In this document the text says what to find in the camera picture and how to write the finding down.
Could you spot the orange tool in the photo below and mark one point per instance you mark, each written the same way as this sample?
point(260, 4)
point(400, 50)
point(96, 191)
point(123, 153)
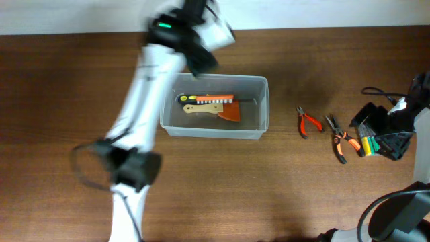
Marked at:
point(207, 99)

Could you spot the orange black needle-nose pliers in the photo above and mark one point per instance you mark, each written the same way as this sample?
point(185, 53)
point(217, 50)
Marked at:
point(338, 135)

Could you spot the wooden handle orange scraper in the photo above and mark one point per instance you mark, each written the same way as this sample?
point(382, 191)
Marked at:
point(230, 112)

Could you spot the yellow black handle file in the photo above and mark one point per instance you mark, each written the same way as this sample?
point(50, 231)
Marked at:
point(191, 99)

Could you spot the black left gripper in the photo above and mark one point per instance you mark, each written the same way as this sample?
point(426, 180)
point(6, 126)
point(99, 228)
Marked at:
point(197, 60)

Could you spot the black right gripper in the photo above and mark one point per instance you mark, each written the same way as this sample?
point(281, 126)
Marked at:
point(377, 113)

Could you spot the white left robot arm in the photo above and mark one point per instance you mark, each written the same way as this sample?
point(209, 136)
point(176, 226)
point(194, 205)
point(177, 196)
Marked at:
point(177, 38)

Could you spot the clear plastic storage box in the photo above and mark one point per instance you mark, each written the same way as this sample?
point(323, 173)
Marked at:
point(254, 118)

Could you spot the clear bag coloured tubes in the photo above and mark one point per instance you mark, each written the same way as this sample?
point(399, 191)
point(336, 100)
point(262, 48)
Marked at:
point(367, 142)

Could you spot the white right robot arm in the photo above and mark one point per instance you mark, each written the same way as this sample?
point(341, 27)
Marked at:
point(398, 216)

